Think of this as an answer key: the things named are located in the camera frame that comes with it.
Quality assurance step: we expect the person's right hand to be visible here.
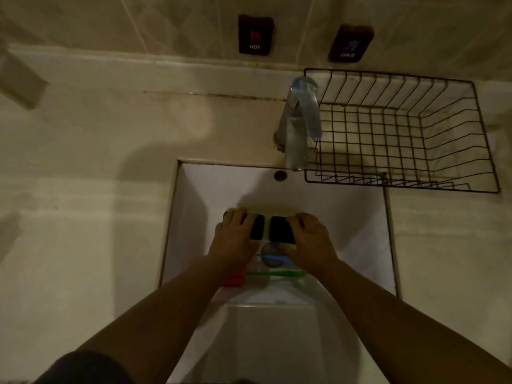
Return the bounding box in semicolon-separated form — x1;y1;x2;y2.
279;213;340;277

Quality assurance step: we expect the person's left hand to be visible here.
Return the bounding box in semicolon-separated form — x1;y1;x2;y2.
207;208;262;273

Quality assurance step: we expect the black rectangular pad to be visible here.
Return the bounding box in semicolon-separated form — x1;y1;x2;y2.
269;216;297;245
249;214;266;241

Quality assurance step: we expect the clear container with green rim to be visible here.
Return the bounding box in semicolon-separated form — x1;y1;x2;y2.
222;207;317;305

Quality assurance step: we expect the person's right forearm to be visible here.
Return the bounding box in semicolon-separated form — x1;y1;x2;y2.
316;258;512;384

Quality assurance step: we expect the person's left forearm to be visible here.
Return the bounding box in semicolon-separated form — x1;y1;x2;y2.
76;256;245;384

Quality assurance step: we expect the red small item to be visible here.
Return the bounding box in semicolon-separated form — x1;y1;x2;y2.
222;271;247;287

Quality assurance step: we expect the white sink basin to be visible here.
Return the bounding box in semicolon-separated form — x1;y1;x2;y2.
159;160;401;384

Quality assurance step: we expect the translucent white plastic tub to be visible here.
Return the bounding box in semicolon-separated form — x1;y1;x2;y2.
222;303;321;384

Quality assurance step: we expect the chrome faucet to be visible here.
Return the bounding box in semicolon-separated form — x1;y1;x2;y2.
274;76;323;171

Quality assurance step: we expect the person's dark clothing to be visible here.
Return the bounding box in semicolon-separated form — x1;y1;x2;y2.
34;351;133;384

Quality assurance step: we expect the black wire basket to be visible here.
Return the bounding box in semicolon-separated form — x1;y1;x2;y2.
303;68;501;194

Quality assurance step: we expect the dark wall sign red symbol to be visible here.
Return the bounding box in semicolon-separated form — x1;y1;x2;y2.
238;14;274;56

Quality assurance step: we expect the dark wall sign blue symbol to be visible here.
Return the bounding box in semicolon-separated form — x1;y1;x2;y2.
328;24;375;63

